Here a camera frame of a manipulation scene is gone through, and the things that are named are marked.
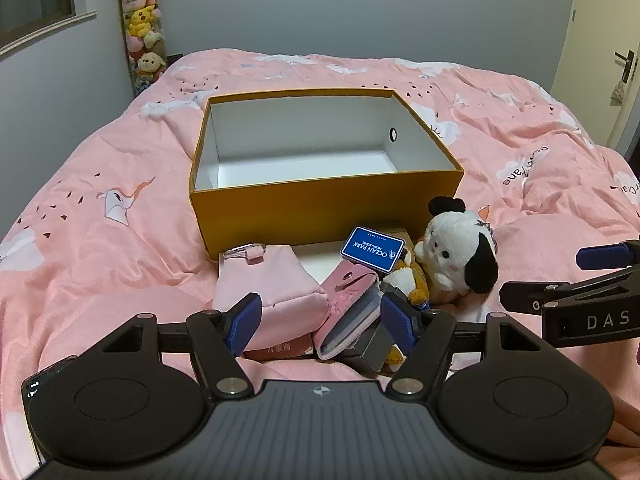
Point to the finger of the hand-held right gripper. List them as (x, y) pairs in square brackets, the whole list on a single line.
[(520, 296), (602, 256)]

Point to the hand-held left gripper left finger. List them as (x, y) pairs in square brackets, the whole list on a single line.
[(246, 321)]

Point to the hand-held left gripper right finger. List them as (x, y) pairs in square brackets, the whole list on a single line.
[(400, 321)]

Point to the brown fox plush toy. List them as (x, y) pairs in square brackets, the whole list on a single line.
[(412, 280)]

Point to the pink fabric pouch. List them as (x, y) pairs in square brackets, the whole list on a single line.
[(280, 285)]

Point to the pink card holder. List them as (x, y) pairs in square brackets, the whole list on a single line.
[(346, 285)]

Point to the blue hang tag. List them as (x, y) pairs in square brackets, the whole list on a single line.
[(372, 249)]

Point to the black and white dog plush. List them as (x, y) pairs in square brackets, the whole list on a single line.
[(450, 255)]

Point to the yellow cardboard box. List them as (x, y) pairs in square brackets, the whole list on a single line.
[(300, 205)]

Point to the pink printed blanket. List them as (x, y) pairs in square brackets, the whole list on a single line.
[(100, 260)]

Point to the cream door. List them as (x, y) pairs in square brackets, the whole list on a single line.
[(595, 60)]

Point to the black phone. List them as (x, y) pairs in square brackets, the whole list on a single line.
[(47, 375)]

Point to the hanging column of plush toys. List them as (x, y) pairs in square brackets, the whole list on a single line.
[(142, 20)]

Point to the window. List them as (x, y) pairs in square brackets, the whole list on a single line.
[(35, 0)]

